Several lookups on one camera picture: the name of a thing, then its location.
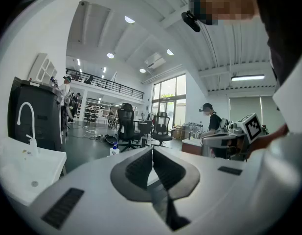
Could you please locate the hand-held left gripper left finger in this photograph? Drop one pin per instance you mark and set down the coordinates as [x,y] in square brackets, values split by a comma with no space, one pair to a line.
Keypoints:
[131,180]

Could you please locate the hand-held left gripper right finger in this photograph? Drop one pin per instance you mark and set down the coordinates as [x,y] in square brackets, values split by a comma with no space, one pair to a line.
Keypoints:
[175,180]

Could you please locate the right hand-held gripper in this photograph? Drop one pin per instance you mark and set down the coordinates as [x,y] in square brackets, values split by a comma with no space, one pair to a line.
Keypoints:
[248,128]

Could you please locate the blue-capped white bottle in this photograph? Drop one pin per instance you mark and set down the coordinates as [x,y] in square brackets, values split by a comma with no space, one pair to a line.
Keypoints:
[114,152]

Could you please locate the person's right forearm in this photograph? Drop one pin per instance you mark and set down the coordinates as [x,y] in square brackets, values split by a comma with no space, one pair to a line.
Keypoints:
[270,138]

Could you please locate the white storage shelves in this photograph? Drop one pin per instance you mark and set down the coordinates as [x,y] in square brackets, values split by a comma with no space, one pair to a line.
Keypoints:
[99,111]

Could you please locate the white square sink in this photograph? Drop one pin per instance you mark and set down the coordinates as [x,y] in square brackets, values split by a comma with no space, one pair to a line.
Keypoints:
[18,175]

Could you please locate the wooden vanity cabinet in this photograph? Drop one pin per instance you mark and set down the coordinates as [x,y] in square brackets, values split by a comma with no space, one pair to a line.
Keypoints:
[190,149]

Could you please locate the cardboard box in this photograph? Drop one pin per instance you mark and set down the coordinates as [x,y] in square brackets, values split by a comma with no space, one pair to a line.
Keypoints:
[177,132]

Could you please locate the grey window blinds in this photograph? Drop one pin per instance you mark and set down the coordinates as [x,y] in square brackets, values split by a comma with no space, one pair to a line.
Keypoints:
[246,109]

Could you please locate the black office chair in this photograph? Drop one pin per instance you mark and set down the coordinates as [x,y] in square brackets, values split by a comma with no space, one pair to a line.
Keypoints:
[126,121]

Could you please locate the long tube ceiling light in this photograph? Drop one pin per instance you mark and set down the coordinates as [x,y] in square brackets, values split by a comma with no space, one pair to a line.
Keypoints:
[247,77]

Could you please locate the glass entrance door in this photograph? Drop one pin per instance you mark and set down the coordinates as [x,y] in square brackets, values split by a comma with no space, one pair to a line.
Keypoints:
[168,87]

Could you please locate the mezzanine balcony with railing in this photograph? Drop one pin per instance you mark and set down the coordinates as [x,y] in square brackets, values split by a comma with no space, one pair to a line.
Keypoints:
[104,90]

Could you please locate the ceiling air conditioner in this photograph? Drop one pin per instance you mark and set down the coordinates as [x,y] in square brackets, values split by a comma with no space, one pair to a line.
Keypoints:
[154,60]

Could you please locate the white curved faucet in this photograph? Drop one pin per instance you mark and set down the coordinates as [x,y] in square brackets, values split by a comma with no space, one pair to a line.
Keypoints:
[33,146]

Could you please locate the black equipment case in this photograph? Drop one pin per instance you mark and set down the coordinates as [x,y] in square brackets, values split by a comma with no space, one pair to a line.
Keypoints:
[43,106]

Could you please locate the person's head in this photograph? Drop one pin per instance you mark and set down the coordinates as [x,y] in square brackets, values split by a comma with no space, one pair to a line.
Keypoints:
[226,4]

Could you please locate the person's head camera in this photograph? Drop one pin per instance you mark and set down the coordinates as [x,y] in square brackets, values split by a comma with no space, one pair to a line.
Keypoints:
[191,21]

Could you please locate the white wall shelf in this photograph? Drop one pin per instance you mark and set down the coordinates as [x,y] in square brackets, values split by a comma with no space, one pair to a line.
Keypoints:
[39,67]

